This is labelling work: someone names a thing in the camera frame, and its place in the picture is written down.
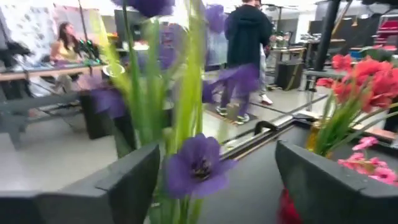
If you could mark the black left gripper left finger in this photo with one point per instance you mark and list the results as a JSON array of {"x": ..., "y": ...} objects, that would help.
[{"x": 77, "y": 205}]

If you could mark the pink artificial flower bunch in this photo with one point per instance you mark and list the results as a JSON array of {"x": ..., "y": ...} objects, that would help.
[{"x": 382, "y": 175}]

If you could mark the aluminium table edge rail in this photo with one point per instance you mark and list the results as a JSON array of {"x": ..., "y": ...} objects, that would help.
[{"x": 236, "y": 147}]

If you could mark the dark floor mat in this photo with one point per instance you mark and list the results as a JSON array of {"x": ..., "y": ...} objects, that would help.
[{"x": 230, "y": 113}]

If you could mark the orange-red artificial flower bunch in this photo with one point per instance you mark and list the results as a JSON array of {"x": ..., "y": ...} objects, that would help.
[{"x": 373, "y": 74}]

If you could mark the purple artificial flower bunch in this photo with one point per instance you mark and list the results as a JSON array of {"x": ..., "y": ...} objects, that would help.
[{"x": 199, "y": 168}]

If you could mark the red tool cart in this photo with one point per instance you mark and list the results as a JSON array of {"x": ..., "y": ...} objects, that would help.
[{"x": 387, "y": 31}]

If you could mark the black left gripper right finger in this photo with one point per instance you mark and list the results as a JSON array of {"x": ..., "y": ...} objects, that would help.
[{"x": 335, "y": 199}]

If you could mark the black metal post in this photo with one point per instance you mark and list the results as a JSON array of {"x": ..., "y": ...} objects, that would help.
[{"x": 326, "y": 34}]

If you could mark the yellow glass vase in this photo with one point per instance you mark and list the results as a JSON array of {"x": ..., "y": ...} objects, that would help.
[{"x": 311, "y": 138}]

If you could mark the standing person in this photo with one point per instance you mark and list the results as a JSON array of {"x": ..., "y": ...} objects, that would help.
[{"x": 247, "y": 34}]

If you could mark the red glass vase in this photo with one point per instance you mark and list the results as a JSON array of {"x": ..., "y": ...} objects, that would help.
[{"x": 287, "y": 208}]

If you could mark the black box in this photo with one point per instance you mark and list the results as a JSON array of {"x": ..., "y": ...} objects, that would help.
[{"x": 289, "y": 74}]

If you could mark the seated person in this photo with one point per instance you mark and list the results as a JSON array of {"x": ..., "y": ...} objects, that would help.
[{"x": 65, "y": 46}]

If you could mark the grey metal bench frame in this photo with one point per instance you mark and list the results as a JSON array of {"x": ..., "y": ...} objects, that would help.
[{"x": 37, "y": 104}]

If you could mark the black computer monitor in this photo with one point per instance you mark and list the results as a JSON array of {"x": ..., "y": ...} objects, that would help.
[{"x": 118, "y": 29}]

